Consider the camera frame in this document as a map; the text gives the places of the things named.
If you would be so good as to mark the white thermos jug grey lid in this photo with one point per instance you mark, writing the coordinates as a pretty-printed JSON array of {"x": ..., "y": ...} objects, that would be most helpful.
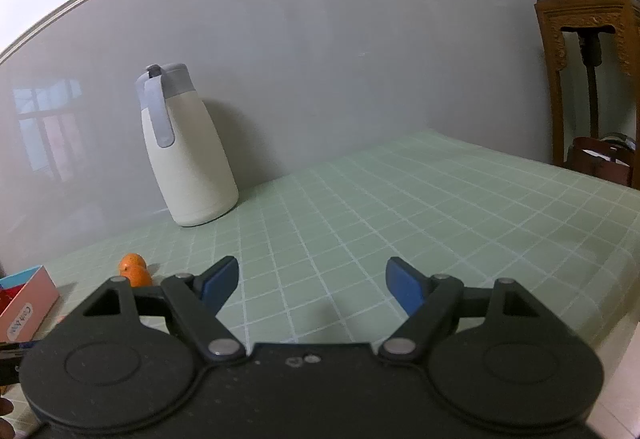
[{"x": 195, "y": 159}]

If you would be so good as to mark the carved wooden stand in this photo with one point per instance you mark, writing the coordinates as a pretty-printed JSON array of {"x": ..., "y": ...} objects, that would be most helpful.
[{"x": 585, "y": 4}]

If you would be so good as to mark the small orange mandarin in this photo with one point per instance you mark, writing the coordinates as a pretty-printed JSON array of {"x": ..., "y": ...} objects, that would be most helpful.
[
  {"x": 141, "y": 278},
  {"x": 131, "y": 262}
]

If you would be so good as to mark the black pole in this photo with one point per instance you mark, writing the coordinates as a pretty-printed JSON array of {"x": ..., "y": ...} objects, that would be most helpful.
[{"x": 592, "y": 84}]

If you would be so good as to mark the red-brown wooden chair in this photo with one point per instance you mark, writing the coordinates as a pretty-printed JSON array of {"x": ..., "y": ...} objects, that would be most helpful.
[{"x": 595, "y": 164}]

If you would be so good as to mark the colourful cardboard box red inside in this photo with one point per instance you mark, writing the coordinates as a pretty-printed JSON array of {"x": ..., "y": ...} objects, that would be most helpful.
[{"x": 30, "y": 299}]

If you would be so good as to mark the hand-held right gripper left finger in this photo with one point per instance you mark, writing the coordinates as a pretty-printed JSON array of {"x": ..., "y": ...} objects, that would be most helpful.
[{"x": 220, "y": 281}]

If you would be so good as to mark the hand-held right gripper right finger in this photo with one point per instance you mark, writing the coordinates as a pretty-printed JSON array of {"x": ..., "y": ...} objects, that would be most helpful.
[{"x": 405, "y": 284}]

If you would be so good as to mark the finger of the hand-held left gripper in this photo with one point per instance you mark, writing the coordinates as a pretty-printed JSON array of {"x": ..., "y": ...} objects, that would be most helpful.
[{"x": 17, "y": 347}]

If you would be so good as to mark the person's left hand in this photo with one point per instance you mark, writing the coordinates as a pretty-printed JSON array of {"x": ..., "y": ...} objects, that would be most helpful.
[{"x": 5, "y": 426}]

